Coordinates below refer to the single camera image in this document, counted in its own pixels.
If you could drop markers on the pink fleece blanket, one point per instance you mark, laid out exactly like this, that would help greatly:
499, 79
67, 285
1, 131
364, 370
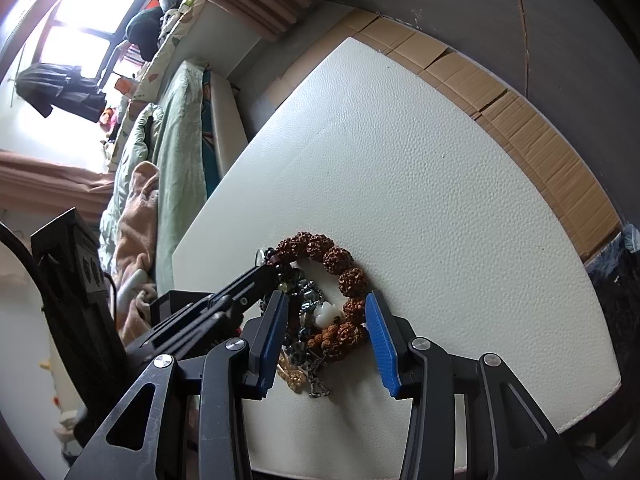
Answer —
135, 254

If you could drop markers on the dark bead jewelry pile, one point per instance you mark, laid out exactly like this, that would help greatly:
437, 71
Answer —
301, 360

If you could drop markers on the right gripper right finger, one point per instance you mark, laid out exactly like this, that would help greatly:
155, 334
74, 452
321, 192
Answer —
507, 434

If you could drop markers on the floral window seat cushion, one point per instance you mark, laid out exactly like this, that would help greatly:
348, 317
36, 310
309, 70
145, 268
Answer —
153, 74

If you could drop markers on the white bed frame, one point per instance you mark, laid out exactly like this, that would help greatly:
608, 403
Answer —
228, 132

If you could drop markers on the black hanging clothes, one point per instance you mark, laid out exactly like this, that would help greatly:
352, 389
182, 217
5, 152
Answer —
46, 86

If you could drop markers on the brown cardboard floor sheet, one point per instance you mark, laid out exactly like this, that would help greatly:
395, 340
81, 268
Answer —
558, 173

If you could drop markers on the pink curtain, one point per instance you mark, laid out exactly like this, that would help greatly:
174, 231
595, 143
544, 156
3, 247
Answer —
31, 185

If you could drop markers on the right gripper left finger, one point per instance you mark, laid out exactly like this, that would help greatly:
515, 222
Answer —
144, 437

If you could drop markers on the green bed quilt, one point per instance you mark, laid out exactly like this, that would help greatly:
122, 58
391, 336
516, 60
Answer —
168, 134

